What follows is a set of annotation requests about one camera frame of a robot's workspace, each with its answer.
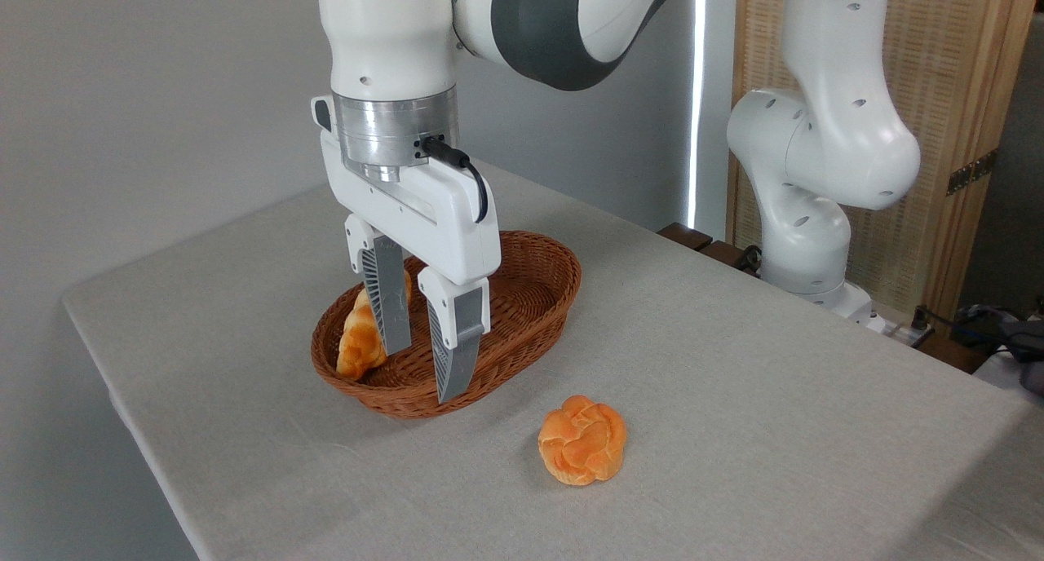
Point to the dark brown wooden block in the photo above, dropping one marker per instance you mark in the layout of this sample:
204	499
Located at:
726	254
685	236

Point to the round knotted bread roll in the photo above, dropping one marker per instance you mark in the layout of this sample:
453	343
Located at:
582	440

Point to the wooden woven folding screen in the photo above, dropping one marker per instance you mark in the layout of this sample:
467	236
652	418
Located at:
954	55

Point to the brown oval wicker basket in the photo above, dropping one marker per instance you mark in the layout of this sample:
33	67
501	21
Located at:
522	292

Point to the brass screen hinge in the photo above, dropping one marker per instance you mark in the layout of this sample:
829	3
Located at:
971	172

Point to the long braided bread loaf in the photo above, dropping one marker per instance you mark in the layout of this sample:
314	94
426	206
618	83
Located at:
356	349

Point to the dark grey bag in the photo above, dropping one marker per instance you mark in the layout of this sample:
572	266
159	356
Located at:
1031	357

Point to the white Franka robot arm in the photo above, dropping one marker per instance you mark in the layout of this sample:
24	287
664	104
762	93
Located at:
391	39

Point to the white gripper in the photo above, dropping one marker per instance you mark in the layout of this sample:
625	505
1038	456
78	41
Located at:
440	218

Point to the white power strip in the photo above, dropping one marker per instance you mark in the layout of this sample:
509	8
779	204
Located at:
907	331

